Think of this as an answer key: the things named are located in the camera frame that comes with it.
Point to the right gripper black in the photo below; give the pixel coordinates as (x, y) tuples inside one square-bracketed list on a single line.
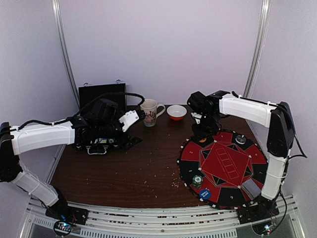
[(205, 131)]

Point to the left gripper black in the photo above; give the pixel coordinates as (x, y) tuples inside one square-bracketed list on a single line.
[(121, 141)]

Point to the black dealer button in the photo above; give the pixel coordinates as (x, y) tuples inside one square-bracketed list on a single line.
[(240, 139)]

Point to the stack of poker chips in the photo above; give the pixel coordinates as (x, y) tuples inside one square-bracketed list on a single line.
[(197, 182)]

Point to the blue small blind button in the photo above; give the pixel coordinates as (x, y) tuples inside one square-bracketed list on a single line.
[(205, 194)]

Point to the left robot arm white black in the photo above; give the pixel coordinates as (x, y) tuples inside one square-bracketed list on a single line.
[(35, 134)]

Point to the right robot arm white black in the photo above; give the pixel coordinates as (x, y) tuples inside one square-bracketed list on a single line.
[(281, 136)]

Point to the orange white ceramic bowl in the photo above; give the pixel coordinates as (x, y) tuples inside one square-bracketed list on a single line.
[(176, 112)]

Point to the black poker chip case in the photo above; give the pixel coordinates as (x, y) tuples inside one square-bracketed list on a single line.
[(115, 92)]

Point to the white floral ceramic mug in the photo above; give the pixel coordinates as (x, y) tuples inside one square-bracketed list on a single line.
[(153, 110)]

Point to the red black poker mat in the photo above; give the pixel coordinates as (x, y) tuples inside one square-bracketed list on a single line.
[(224, 165)]

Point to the deck of playing cards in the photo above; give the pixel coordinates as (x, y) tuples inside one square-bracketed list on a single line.
[(251, 189)]

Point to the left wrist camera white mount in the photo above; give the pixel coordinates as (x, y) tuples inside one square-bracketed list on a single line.
[(128, 119)]

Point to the aluminium front rail base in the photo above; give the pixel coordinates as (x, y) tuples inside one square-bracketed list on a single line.
[(184, 222)]

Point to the right aluminium frame post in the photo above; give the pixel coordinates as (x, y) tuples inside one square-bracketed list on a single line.
[(259, 46)]

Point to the aluminium frame post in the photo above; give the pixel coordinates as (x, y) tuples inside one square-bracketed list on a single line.
[(64, 51), (259, 46)]

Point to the left aluminium frame post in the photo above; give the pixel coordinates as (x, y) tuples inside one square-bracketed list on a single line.
[(64, 51)]

